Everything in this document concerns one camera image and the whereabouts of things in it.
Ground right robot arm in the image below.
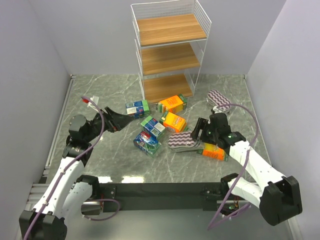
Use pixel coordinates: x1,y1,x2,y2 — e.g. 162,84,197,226
190,113,303,226

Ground blue green sponge pack upper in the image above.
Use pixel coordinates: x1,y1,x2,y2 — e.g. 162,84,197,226
125,99,150,119

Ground left aluminium rail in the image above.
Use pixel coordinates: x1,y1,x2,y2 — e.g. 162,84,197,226
25,74,77,211

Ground purple wavy sponge pack right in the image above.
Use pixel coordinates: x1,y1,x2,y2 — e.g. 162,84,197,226
206,89,232,114

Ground blue green sponge pack middle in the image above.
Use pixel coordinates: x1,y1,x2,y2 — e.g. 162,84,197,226
140,115,166,140

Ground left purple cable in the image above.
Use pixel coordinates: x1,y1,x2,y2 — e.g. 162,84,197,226
23,95,121,240

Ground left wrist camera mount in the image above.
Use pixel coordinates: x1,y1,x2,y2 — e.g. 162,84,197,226
81,95,100,109

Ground white wire shelf rack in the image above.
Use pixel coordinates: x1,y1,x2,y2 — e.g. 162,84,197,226
130,0,212,104

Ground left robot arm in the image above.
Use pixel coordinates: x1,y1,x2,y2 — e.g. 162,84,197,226
19,107,134,240

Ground blue green sponge pack lower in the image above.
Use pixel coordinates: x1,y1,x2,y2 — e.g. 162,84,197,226
133,130,161,156

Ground purple wavy sponge pack centre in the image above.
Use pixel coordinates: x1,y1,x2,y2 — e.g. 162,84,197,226
167,131,203,152

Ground orange sponge pack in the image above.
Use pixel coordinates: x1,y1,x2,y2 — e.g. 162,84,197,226
159,111,187,133
196,143,228,161
156,94,188,114

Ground middle wooden shelf board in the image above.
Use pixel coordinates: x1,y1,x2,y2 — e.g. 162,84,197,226
141,42,200,76

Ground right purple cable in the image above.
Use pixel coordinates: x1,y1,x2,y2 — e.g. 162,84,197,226
206,103,260,231

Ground blue green sponge pack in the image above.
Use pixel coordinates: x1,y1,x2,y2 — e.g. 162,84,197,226
140,115,166,140
133,130,161,156
125,99,150,119

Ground top wooden shelf board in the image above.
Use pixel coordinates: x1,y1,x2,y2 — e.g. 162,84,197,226
137,14,207,47

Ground purple cable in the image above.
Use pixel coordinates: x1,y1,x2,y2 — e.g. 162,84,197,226
23,95,121,240
206,103,260,231

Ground purple wavy sponge pack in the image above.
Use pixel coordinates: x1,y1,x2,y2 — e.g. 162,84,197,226
167,131,203,152
206,89,232,114

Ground black base beam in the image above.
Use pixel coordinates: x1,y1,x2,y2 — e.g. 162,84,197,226
100,182,229,211

